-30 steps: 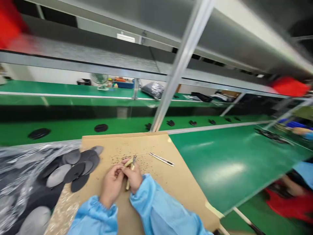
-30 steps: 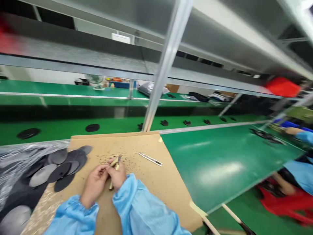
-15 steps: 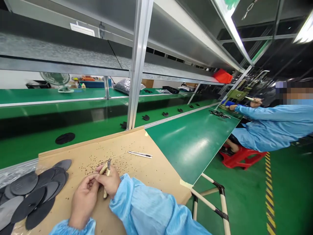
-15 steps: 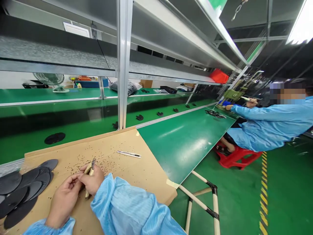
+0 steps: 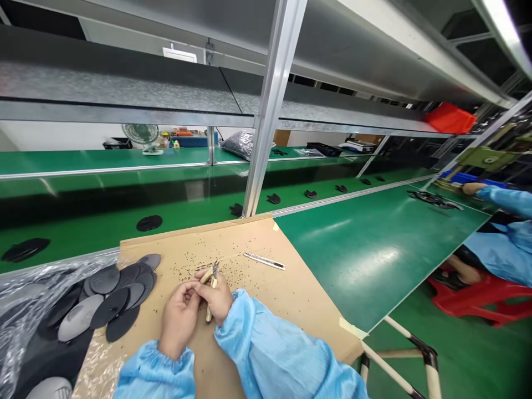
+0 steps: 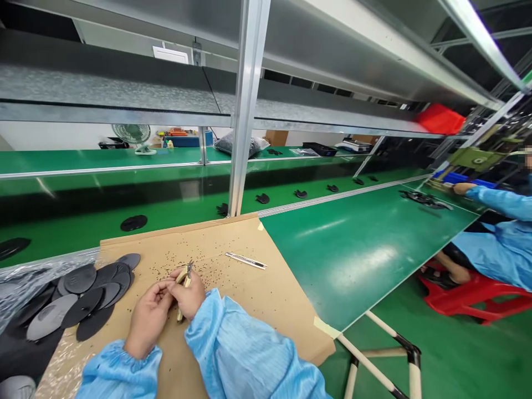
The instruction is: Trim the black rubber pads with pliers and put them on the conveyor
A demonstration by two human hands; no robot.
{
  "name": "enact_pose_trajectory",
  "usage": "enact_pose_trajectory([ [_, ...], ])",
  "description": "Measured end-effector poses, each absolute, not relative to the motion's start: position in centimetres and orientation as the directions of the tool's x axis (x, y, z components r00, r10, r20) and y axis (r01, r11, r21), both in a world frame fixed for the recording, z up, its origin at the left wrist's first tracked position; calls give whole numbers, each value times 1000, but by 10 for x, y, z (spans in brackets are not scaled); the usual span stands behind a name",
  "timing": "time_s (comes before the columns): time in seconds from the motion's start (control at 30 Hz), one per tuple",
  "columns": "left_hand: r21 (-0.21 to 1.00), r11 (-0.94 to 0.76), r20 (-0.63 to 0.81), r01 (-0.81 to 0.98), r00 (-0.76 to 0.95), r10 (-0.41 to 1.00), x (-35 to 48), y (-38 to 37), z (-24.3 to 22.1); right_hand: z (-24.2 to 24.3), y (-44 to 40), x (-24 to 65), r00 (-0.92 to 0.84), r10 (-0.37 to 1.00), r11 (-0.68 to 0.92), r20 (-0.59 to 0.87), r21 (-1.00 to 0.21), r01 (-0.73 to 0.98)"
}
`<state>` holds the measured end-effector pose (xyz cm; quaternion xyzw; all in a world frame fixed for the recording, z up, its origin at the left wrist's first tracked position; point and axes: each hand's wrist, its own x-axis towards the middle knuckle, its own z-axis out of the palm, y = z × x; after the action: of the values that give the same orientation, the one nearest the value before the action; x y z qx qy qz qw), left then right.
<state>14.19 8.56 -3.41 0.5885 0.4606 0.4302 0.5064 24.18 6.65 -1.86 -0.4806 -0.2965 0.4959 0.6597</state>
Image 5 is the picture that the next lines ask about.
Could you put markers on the scatter of black plastic trimmings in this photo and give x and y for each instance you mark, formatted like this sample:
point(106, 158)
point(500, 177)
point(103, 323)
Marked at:
point(199, 266)

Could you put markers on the aluminium frame post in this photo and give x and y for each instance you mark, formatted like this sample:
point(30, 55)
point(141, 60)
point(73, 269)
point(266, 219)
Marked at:
point(270, 108)

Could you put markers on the pile of black oval covers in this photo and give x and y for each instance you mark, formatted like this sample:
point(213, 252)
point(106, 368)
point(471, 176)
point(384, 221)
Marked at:
point(112, 299)

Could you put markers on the grey metal overhead shelf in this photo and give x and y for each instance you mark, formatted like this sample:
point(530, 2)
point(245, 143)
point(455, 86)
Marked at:
point(124, 87)

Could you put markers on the red plastic bin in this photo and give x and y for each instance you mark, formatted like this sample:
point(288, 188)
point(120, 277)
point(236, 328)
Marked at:
point(449, 118)

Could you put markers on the silver utility knife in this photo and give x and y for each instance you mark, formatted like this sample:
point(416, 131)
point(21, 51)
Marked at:
point(264, 261)

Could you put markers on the red plastic stool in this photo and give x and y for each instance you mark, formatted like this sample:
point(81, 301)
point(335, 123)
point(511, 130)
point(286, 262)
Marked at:
point(474, 297)

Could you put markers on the white weighing scale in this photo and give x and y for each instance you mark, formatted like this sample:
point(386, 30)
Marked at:
point(358, 145)

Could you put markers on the clear plastic bag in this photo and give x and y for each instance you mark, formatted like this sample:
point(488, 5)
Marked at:
point(29, 291)

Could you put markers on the beige pipe table frame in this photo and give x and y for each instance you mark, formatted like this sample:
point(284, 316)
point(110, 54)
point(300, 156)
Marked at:
point(432, 374)

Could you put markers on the blue plastic bin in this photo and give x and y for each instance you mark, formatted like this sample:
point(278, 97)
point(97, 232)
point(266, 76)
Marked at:
point(465, 178)

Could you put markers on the long ceiling light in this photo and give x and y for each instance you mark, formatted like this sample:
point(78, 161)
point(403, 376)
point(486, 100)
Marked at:
point(509, 33)

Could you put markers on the brown cardboard sheet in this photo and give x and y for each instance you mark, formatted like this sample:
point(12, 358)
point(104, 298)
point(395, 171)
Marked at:
point(282, 287)

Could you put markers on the black plastic tray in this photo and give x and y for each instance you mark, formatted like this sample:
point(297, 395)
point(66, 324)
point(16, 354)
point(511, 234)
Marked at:
point(325, 149)

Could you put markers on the row of black conveyor parts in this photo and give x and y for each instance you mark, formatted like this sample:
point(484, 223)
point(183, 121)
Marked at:
point(149, 223)

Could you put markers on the black box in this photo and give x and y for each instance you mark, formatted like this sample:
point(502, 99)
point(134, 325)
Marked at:
point(117, 144)

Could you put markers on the heap of black flat parts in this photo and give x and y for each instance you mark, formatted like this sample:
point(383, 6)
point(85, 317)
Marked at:
point(434, 200)

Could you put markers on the person's right hand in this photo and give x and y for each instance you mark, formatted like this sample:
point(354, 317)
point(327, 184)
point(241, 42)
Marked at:
point(220, 297)

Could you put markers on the green press machine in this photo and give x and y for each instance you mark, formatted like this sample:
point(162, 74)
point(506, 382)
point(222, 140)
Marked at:
point(490, 158)

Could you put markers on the small green desk fan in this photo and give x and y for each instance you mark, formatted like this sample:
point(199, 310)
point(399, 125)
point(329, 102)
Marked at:
point(141, 134)

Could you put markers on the person's left hand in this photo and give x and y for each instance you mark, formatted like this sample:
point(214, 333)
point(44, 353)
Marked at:
point(176, 318)

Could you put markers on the white wall device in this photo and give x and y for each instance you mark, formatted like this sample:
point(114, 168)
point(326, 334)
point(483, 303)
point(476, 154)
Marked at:
point(178, 54)

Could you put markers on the blue box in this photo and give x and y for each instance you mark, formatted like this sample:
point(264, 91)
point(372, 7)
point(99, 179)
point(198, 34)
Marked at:
point(189, 141)

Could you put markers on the black bag of parts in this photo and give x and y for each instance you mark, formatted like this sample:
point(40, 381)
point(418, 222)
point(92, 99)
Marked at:
point(241, 144)

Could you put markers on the person's right fingers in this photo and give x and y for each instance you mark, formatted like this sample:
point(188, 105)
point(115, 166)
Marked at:
point(208, 291)

